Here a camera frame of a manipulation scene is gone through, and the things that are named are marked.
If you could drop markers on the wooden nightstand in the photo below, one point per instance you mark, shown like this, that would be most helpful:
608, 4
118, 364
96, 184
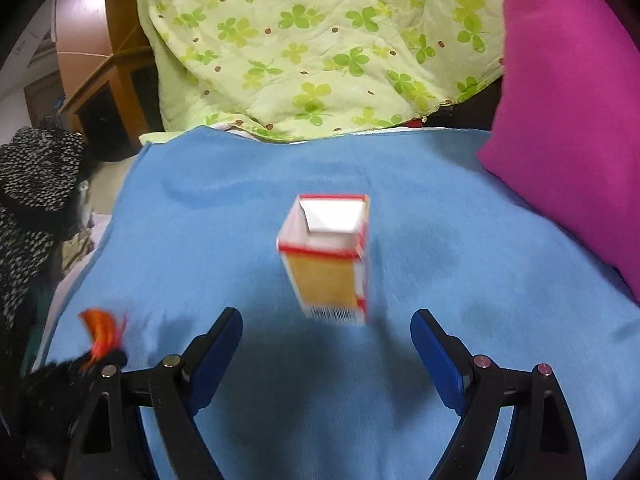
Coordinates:
95, 85

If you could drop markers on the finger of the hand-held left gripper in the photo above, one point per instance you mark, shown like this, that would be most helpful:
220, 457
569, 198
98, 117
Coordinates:
107, 357

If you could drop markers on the black white-dotted garment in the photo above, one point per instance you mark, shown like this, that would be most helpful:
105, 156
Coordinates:
35, 175

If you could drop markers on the green clover quilt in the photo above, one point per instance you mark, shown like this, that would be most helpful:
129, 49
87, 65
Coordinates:
300, 35

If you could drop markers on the blue fleece blanket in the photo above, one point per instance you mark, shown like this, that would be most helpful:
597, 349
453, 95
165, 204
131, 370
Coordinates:
500, 270

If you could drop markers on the patterned beige cloth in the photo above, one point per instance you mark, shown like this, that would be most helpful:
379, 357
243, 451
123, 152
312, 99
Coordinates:
77, 252

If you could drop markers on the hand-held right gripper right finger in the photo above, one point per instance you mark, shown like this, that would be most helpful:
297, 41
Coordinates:
440, 360

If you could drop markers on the magenta pillow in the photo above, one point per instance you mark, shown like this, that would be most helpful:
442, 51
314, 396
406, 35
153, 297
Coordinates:
560, 135

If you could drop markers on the orange wrapper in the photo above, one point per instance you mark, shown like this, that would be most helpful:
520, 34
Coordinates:
102, 330

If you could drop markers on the red and tan carton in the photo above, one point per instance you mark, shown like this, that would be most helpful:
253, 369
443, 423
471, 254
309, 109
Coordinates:
325, 280

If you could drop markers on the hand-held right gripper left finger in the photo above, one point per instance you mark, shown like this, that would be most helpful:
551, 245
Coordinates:
215, 355

